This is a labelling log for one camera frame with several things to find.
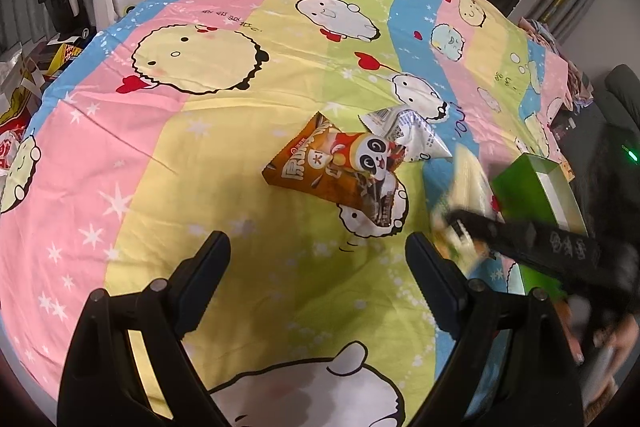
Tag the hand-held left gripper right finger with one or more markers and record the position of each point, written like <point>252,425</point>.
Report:
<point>437,277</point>

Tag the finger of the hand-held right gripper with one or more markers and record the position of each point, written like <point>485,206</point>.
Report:
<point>480,227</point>

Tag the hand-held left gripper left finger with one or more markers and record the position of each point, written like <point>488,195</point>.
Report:
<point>200,282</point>

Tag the green yellow snack packet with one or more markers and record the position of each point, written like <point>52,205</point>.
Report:
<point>467,187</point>

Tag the green cardboard box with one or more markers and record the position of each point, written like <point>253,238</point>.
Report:
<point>525,187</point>

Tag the person's right hand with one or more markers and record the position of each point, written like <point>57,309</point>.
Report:
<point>617,342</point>

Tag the silver white snack packet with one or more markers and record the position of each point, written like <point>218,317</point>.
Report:
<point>410,132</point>

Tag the orange panda snack packet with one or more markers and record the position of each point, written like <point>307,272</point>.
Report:
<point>320,167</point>

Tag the printed pastel blanket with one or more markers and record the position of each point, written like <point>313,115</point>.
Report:
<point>225,117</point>

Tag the dark grey sofa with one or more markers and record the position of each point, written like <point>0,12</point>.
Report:
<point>622,89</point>

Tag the heap of pink patterned clothes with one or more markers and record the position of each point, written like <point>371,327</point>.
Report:
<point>552,44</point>

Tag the pile of yellow red bags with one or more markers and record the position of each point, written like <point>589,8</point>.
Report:
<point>20,107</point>

